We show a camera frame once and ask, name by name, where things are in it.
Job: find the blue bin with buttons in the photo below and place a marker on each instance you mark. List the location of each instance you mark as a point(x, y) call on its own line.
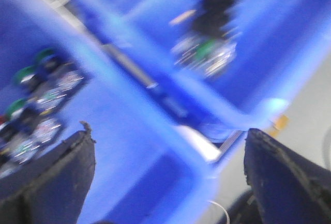
point(55, 74)

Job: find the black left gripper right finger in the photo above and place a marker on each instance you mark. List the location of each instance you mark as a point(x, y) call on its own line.
point(288, 187)

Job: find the red mushroom push button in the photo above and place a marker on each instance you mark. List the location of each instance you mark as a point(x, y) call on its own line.
point(210, 42)

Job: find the blue plastic target bin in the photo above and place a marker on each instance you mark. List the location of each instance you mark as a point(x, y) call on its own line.
point(280, 42)

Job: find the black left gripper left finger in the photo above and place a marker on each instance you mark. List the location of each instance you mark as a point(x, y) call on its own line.
point(53, 187)

